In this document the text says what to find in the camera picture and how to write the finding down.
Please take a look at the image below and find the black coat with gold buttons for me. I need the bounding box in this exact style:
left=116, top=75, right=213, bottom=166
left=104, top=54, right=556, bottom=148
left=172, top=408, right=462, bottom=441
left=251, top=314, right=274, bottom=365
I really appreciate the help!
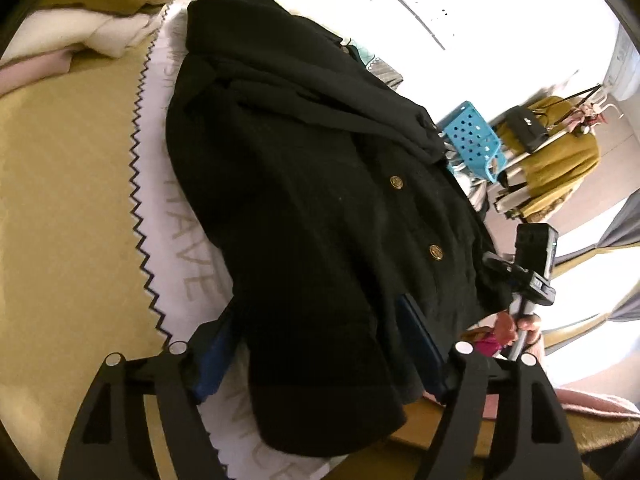
left=166, top=0, right=511, bottom=457

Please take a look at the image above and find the white clothes rack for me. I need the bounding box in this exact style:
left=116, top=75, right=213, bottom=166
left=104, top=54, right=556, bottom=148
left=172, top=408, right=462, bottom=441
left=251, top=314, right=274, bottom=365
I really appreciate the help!
left=487, top=83, right=626, bottom=221

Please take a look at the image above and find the person's right hand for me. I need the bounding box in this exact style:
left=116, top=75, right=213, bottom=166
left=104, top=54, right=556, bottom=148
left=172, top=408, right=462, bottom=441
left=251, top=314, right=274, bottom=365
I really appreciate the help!
left=494, top=311, right=544, bottom=361

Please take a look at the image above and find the pink blanket at bed edge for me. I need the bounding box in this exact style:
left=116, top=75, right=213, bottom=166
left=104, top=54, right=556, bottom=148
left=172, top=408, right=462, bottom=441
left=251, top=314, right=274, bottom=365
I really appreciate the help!
left=422, top=386, right=640, bottom=422

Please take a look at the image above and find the grey curtain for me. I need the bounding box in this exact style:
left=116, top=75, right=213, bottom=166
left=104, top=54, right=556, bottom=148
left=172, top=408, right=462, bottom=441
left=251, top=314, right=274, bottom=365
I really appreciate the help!
left=542, top=192, right=639, bottom=354

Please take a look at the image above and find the mustard garment on rack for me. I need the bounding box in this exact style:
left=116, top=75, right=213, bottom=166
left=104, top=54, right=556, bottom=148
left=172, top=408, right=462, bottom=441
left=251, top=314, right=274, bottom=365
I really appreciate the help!
left=497, top=95, right=601, bottom=224

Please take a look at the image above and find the turquoise perforated plastic basket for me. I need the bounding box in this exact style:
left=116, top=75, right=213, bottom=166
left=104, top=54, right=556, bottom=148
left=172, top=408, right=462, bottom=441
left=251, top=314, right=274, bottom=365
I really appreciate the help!
left=438, top=101, right=506, bottom=183

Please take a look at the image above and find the black handbag on rack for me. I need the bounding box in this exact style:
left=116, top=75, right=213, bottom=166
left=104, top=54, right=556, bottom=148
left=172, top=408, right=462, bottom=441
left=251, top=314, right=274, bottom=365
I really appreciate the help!
left=504, top=106, right=549, bottom=154

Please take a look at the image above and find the yellow and white bedspread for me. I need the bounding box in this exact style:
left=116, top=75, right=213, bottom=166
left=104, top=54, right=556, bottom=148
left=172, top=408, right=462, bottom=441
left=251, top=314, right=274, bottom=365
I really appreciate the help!
left=0, top=0, right=640, bottom=480

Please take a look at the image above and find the teal grey patterned pillow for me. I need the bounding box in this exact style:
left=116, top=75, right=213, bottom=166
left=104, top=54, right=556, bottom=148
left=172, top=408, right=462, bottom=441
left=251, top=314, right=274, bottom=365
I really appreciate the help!
left=341, top=38, right=404, bottom=90

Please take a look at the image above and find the pink folded garment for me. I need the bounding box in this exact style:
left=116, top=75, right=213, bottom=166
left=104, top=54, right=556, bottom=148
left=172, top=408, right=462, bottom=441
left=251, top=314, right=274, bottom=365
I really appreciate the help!
left=0, top=48, right=76, bottom=96

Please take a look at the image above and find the white folded garment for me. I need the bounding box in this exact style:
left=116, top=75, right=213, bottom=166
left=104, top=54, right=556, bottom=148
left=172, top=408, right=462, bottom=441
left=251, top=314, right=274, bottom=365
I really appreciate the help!
left=1, top=8, right=162, bottom=65

